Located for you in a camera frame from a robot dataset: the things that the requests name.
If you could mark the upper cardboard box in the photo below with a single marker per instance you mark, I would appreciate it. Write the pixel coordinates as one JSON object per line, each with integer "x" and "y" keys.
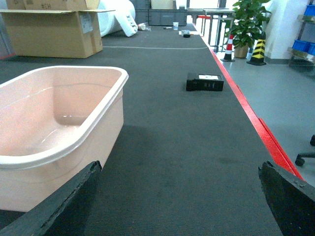
{"x": 72, "y": 5}

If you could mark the white foam roll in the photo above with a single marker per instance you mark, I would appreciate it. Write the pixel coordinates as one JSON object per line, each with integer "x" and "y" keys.
{"x": 121, "y": 18}

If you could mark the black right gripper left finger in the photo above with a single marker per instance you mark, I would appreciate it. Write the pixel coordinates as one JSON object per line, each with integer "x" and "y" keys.
{"x": 63, "y": 213}

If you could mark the large cardboard box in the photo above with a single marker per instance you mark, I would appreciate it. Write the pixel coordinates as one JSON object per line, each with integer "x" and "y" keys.
{"x": 53, "y": 33}

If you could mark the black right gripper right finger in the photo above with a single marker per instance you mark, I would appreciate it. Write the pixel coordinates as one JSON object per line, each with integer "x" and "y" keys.
{"x": 290, "y": 199}

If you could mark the small black tape item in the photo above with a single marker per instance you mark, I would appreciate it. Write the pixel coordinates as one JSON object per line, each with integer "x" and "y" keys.
{"x": 185, "y": 33}

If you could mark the black office chair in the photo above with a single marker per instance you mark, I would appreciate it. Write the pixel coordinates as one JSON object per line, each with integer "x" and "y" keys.
{"x": 300, "y": 159}

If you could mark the grey plastic crate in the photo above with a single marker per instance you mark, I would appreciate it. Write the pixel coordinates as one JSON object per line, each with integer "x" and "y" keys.
{"x": 166, "y": 17}

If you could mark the blue bins on shelf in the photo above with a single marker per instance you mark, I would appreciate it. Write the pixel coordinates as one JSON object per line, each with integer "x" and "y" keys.
{"x": 305, "y": 40}

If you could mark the black electronic device box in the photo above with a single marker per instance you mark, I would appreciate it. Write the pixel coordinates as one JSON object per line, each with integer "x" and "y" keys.
{"x": 204, "y": 82}

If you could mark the red white traffic cone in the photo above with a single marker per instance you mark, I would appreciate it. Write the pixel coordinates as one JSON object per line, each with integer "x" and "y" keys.
{"x": 228, "y": 52}

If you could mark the pink plastic storage box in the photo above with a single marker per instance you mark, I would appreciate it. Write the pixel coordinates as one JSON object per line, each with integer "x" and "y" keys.
{"x": 54, "y": 121}

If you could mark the yellow black traffic cone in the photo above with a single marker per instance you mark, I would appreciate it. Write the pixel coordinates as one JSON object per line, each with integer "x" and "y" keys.
{"x": 257, "y": 58}

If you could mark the green potted plant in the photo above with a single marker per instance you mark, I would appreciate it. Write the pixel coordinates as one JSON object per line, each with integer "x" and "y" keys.
{"x": 247, "y": 27}

